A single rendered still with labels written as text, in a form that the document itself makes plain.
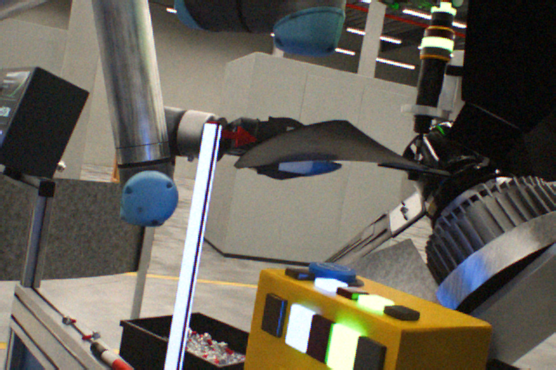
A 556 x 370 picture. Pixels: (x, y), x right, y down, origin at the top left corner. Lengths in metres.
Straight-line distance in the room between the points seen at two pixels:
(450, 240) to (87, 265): 2.03
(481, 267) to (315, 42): 0.34
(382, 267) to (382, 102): 6.66
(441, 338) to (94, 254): 2.38
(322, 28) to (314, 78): 6.49
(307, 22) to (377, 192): 6.87
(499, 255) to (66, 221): 2.04
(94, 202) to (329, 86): 4.90
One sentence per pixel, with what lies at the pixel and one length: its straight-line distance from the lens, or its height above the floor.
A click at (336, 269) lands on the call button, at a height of 1.08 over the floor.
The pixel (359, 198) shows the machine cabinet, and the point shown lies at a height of 0.87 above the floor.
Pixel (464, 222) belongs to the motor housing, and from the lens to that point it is 0.90.
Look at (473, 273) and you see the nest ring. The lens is 0.84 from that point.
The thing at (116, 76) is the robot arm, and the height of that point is 1.23.
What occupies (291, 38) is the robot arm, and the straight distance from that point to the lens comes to 0.72.
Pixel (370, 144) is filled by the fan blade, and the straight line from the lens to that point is 0.79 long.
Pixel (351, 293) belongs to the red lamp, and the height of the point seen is 1.08.
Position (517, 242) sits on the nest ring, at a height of 1.11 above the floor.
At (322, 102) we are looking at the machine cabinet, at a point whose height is 1.86.
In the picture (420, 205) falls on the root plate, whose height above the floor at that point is 1.13.
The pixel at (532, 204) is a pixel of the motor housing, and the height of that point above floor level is 1.16.
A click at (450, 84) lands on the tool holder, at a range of 0.95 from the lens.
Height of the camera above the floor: 1.16
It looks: 3 degrees down
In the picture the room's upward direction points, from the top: 10 degrees clockwise
